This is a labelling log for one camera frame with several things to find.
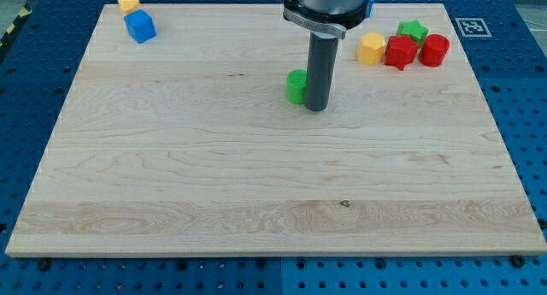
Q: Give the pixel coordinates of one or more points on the red cylinder block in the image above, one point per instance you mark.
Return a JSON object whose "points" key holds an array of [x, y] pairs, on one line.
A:
{"points": [[434, 50]]}

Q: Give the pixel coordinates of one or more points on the small blue block behind arm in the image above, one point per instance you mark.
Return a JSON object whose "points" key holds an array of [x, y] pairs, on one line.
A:
{"points": [[369, 9]]}

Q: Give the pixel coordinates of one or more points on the green star block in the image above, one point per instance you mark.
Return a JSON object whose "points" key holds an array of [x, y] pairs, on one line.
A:
{"points": [[414, 29]]}

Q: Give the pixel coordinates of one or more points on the green cylinder block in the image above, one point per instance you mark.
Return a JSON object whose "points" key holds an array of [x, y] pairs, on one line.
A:
{"points": [[296, 82]]}

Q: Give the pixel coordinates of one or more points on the yellow hexagon block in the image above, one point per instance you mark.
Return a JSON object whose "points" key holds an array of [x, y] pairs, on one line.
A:
{"points": [[371, 48]]}

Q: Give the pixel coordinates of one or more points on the fiducial marker tag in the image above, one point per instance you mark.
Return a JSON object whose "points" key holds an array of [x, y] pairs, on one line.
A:
{"points": [[472, 27]]}

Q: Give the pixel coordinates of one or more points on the red star block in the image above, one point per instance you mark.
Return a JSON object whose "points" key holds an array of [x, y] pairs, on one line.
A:
{"points": [[400, 51]]}

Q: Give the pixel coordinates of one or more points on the wooden board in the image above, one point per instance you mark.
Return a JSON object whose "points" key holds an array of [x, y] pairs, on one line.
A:
{"points": [[186, 146]]}

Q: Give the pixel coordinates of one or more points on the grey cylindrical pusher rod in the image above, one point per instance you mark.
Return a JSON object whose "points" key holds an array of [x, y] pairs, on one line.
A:
{"points": [[321, 61]]}

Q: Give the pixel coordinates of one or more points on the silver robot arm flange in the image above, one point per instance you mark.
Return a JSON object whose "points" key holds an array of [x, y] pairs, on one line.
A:
{"points": [[332, 17]]}

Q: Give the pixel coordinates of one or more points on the yellow heart block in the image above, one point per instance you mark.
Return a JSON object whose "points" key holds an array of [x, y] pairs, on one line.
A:
{"points": [[128, 6]]}

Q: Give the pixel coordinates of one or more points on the blue cube block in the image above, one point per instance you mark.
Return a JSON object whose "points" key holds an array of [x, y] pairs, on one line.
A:
{"points": [[140, 26]]}

